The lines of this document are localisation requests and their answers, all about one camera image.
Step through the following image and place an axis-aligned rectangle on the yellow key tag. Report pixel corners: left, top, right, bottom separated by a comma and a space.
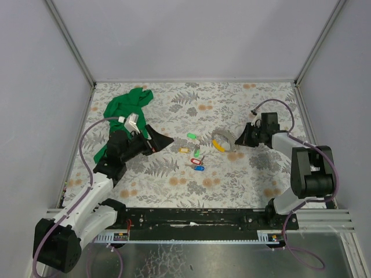
179, 148, 190, 153

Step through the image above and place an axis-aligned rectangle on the red key tag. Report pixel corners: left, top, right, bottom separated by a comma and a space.
191, 157, 204, 165

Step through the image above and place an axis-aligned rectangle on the blue key tag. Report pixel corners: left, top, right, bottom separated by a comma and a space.
186, 164, 205, 171

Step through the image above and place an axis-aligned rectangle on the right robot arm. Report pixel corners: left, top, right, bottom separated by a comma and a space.
235, 112, 339, 229

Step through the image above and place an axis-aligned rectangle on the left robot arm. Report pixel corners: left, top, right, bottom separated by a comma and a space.
32, 125, 174, 276

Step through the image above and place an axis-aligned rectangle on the light green key tag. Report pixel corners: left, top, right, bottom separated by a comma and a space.
187, 133, 197, 139

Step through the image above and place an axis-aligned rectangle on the dark green key tag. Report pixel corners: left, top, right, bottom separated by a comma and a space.
194, 145, 201, 158

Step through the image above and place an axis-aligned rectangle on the green cloth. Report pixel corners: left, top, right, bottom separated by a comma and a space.
93, 87, 154, 163

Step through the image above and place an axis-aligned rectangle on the floral table mat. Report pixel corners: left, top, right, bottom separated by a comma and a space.
59, 82, 334, 209

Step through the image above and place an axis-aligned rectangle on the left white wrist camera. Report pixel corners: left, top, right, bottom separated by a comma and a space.
124, 113, 140, 134

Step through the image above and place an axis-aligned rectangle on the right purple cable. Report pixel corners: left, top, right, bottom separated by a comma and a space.
252, 99, 340, 270

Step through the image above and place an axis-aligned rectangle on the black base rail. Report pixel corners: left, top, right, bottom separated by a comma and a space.
96, 208, 299, 244

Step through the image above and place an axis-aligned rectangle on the aluminium frame rail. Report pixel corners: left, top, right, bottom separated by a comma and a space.
40, 208, 357, 232

